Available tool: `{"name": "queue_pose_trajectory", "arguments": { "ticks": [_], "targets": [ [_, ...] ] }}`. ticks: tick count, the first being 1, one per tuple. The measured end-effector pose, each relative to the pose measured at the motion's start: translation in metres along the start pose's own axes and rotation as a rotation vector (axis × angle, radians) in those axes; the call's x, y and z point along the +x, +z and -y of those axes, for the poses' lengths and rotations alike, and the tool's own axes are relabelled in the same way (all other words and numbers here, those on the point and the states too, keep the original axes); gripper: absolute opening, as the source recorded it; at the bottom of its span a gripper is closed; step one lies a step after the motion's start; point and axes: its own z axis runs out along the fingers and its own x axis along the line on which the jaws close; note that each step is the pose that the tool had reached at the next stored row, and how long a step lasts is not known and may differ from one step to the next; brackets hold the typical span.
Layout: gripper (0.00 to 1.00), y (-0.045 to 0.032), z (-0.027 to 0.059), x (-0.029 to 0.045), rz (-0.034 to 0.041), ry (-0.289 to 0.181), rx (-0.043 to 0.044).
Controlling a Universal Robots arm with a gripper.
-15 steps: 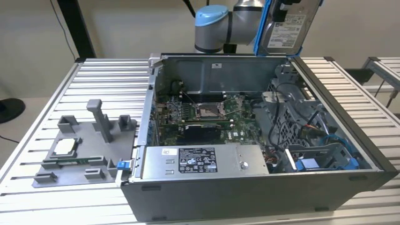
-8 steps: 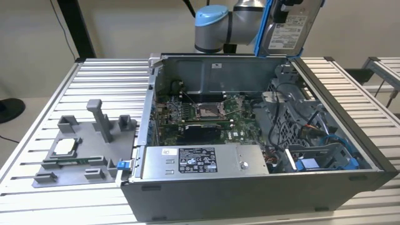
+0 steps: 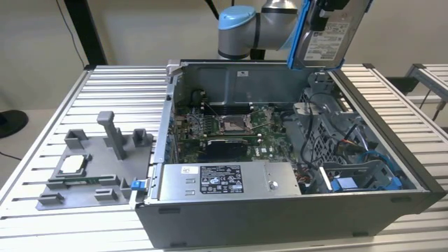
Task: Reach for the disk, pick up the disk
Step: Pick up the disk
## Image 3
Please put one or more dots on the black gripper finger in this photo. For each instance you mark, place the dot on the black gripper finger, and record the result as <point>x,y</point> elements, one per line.
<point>320,22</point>

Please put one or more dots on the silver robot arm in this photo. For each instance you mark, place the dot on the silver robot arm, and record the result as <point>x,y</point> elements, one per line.
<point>244,34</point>

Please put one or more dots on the silver metal disk bay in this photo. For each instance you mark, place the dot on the silver metal disk bay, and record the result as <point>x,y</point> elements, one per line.
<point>328,113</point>

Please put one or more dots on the small black box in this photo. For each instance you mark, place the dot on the small black box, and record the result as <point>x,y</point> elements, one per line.
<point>402,84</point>

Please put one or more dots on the aluminium slat side table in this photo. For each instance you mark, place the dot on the aluminium slat side table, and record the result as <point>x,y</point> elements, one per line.
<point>433,76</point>

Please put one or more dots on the thin metal locking lever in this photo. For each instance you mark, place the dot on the thin metal locking lever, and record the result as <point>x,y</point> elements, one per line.
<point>264,119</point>

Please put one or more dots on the black RAM slot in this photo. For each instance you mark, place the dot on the black RAM slot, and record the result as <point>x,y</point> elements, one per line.
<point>226,109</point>
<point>226,112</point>
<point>226,105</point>

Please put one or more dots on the CPU socket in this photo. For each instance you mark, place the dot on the CPU socket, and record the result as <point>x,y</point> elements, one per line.
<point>232,126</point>

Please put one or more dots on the green motherboard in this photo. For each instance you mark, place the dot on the green motherboard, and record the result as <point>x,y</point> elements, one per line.
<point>272,147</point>

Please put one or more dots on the black graphics card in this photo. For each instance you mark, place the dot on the black graphics card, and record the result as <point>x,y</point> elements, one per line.
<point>225,151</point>

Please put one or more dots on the blue plastic drive carrier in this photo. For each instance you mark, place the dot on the blue plastic drive carrier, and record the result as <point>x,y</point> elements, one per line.
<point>344,186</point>

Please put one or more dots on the silver power supply unit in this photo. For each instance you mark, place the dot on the silver power supply unit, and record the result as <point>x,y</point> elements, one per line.
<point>174,181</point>

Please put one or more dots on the black open PC case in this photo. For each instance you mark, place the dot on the black open PC case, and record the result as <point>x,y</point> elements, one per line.
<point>244,220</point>

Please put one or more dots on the blue case latch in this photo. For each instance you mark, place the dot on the blue case latch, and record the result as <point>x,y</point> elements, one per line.
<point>136,184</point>

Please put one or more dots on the grey plastic parts rack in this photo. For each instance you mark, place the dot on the grey plastic parts rack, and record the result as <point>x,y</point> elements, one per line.
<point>101,168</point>

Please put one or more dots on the silver CPU chip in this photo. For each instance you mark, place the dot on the silver CPU chip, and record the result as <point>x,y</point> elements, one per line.
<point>72,164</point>

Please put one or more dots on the green RAM stick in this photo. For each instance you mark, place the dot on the green RAM stick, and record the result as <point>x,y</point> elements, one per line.
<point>89,180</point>

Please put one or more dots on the black stand base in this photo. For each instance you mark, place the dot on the black stand base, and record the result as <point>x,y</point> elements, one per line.
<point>12,124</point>

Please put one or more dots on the black vertical stand post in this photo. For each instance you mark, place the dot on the black vertical stand post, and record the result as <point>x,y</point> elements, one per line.
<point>86,31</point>

